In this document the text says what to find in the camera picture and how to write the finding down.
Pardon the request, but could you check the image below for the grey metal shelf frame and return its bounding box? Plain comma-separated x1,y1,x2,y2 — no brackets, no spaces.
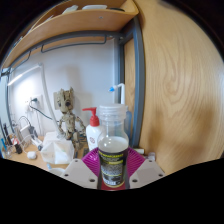
0,16,147,149

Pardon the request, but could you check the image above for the blue squeeze bottle white spout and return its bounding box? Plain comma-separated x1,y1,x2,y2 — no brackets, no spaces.
108,82,133,148

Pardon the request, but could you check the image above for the white red-pump lotion bottle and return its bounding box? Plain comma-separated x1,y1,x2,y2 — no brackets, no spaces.
82,106,103,151

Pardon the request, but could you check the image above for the pink and white packet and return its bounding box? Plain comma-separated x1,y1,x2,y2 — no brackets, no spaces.
145,151,158,162

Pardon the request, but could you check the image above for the white tissue pack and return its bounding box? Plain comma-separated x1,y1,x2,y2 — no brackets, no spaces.
39,130,76,165

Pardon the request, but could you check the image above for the white power adapter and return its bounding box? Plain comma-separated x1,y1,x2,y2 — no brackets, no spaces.
19,124,34,141

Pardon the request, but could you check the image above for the small white earbuds case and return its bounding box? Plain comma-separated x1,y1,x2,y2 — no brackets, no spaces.
26,150,38,160

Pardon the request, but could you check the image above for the white desk lamp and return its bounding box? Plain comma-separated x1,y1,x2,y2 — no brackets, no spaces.
6,62,66,139

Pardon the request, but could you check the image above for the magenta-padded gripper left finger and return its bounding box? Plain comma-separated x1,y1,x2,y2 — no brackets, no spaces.
60,147,100,190

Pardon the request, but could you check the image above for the wooden shelf unit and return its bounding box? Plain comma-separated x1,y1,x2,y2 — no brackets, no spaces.
0,0,140,71

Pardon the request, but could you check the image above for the white power strip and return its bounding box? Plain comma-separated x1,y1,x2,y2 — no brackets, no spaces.
29,138,44,151

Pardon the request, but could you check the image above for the white wall socket with plug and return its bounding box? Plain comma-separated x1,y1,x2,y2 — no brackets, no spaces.
28,94,44,111

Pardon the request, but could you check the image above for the clear bottle with dark label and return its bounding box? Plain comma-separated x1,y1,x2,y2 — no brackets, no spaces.
96,103,130,189

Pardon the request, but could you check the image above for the brown tree creature figurine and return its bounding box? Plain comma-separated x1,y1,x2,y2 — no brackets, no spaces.
54,87,88,154

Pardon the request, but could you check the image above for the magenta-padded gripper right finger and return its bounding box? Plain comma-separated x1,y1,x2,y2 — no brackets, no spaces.
127,147,166,190

